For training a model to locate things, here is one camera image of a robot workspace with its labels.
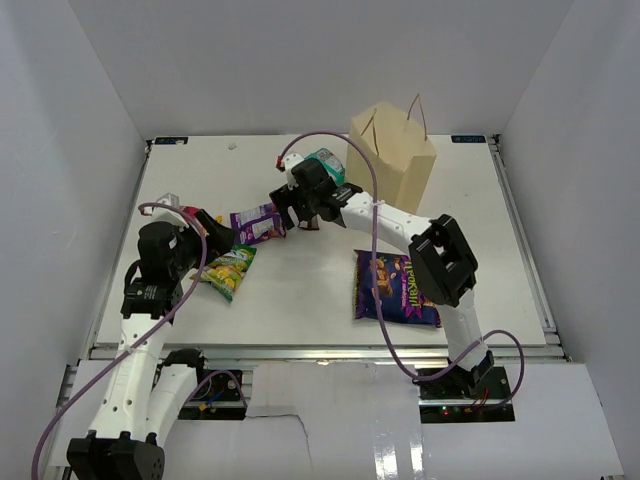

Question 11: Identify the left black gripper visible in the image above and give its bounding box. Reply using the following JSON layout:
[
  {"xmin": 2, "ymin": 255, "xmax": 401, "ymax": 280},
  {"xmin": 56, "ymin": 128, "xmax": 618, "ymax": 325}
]
[{"xmin": 169, "ymin": 209, "xmax": 237, "ymax": 278}]

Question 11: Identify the red pink snack packet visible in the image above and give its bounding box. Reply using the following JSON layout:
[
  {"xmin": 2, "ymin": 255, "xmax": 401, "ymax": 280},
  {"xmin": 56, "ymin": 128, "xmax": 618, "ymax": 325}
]
[{"xmin": 180, "ymin": 206, "xmax": 200, "ymax": 220}]

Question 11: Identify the large dark purple snack bag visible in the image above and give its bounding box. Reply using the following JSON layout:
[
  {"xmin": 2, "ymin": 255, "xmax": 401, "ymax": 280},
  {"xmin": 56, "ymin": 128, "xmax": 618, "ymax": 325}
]
[{"xmin": 353, "ymin": 250, "xmax": 441, "ymax": 328}]

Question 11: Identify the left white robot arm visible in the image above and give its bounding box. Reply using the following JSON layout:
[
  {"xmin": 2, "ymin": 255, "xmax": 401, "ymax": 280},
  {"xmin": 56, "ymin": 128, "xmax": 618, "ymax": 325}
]
[{"xmin": 66, "ymin": 207, "xmax": 235, "ymax": 479}]

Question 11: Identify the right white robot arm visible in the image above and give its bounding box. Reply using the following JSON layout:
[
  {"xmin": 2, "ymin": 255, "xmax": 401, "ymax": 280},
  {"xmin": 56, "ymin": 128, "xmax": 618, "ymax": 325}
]
[{"xmin": 270, "ymin": 154, "xmax": 494, "ymax": 399}]

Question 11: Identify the brown paper bag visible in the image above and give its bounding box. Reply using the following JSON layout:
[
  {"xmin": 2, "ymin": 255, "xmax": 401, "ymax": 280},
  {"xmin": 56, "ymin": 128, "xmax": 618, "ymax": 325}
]
[{"xmin": 345, "ymin": 95, "xmax": 437, "ymax": 214}]

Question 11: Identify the purple candy packet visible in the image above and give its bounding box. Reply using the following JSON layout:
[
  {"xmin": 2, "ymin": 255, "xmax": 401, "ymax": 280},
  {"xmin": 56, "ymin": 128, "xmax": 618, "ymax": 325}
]
[{"xmin": 230, "ymin": 203, "xmax": 286, "ymax": 245}]

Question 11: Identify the green yellow snack packet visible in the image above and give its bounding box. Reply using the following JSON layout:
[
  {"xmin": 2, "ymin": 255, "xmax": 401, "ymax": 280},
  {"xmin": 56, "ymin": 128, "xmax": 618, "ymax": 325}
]
[{"xmin": 200, "ymin": 244, "xmax": 257, "ymax": 302}]

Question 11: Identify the teal snack packet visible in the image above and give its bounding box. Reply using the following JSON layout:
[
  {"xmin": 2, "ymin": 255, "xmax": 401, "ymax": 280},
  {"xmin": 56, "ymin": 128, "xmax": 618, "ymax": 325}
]
[{"xmin": 306, "ymin": 148, "xmax": 345, "ymax": 186}]

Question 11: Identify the white paper sheet front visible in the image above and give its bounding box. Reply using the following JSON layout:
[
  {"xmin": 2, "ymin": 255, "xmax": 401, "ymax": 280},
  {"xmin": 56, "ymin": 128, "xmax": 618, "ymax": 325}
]
[{"xmin": 47, "ymin": 360, "xmax": 626, "ymax": 480}]

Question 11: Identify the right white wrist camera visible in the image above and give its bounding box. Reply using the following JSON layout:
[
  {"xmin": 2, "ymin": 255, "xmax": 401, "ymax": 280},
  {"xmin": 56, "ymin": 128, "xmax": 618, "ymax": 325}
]
[{"xmin": 276, "ymin": 153, "xmax": 305, "ymax": 173}]

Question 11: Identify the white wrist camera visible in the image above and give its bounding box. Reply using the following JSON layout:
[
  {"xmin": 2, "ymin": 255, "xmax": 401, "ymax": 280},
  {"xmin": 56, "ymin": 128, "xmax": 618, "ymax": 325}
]
[
  {"xmin": 138, "ymin": 193, "xmax": 187, "ymax": 226},
  {"xmin": 276, "ymin": 153, "xmax": 305, "ymax": 173}
]

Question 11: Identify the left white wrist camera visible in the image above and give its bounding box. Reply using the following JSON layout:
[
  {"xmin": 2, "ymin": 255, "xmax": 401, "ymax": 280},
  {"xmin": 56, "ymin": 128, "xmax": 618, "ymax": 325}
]
[{"xmin": 138, "ymin": 193, "xmax": 187, "ymax": 226}]

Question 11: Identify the aluminium table frame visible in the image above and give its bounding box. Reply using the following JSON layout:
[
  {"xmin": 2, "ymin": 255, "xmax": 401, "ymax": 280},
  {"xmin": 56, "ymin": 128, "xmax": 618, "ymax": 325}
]
[{"xmin": 49, "ymin": 133, "xmax": 569, "ymax": 471}]

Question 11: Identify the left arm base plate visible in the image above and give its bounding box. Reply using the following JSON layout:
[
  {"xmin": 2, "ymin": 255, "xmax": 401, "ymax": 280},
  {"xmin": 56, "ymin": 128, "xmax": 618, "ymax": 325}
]
[{"xmin": 152, "ymin": 365, "xmax": 246, "ymax": 421}]

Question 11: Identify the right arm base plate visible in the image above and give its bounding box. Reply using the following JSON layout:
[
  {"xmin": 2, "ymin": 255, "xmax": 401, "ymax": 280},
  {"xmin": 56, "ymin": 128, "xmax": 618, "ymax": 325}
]
[{"xmin": 418, "ymin": 367, "xmax": 515, "ymax": 425}]

